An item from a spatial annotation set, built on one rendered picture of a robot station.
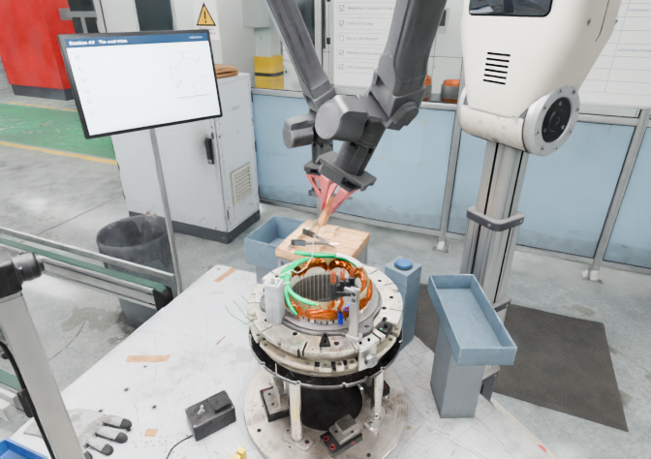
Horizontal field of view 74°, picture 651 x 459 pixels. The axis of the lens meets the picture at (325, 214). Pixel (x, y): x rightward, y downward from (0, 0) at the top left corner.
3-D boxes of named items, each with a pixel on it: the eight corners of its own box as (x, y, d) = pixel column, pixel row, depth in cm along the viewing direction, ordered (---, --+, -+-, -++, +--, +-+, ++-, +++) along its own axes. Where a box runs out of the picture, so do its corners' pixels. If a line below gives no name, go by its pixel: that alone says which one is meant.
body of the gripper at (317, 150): (302, 172, 111) (301, 144, 107) (320, 160, 119) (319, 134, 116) (325, 175, 108) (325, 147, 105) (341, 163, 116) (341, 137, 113)
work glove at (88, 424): (19, 433, 97) (15, 425, 96) (65, 393, 107) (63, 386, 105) (98, 474, 88) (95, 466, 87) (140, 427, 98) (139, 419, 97)
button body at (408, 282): (399, 351, 119) (407, 276, 108) (379, 340, 124) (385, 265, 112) (413, 339, 124) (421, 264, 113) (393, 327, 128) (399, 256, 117)
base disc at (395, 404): (210, 443, 93) (209, 440, 93) (287, 328, 126) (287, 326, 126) (386, 509, 81) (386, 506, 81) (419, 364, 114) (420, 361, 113)
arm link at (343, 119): (423, 108, 68) (397, 72, 71) (377, 97, 60) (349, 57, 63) (377, 160, 75) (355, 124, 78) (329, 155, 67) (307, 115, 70)
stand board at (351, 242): (275, 256, 115) (274, 248, 114) (307, 226, 131) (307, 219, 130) (344, 273, 108) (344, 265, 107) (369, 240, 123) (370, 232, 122)
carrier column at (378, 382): (368, 421, 97) (372, 351, 88) (371, 413, 99) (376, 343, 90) (379, 425, 96) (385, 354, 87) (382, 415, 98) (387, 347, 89)
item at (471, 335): (491, 446, 94) (517, 348, 81) (442, 448, 93) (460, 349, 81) (457, 362, 116) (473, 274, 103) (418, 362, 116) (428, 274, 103)
